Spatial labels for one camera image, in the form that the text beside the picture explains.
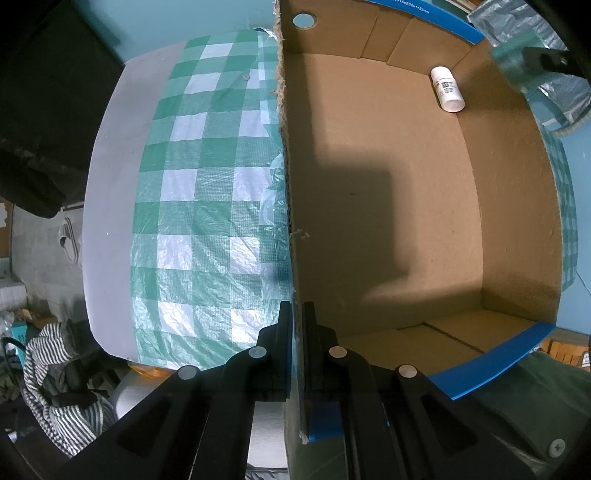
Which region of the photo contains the white plastic bottle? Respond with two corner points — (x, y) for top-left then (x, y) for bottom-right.
(430, 66), (465, 113)

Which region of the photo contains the green white checked tablecloth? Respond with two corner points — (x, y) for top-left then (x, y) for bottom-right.
(130, 30), (578, 370)

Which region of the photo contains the white slipper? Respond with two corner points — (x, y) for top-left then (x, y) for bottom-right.
(58, 217), (83, 265)

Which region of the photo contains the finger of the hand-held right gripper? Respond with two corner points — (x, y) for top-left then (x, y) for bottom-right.
(492, 34), (591, 93)

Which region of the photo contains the silver foil bag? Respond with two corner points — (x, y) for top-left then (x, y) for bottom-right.
(466, 0), (591, 134)

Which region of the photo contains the blue cardboard box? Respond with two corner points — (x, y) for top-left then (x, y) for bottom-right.
(272, 0), (578, 446)

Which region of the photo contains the striped cloth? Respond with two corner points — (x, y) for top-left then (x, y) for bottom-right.
(21, 320), (118, 457)

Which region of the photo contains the wooden crate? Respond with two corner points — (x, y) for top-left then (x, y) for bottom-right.
(542, 339), (591, 370)

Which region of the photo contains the dark green cloth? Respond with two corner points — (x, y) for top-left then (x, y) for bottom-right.
(286, 348), (591, 480)

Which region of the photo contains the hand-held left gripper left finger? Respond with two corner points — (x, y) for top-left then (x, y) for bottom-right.
(60, 301), (294, 480)

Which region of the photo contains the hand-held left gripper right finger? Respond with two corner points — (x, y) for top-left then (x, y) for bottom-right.
(300, 301), (539, 480)

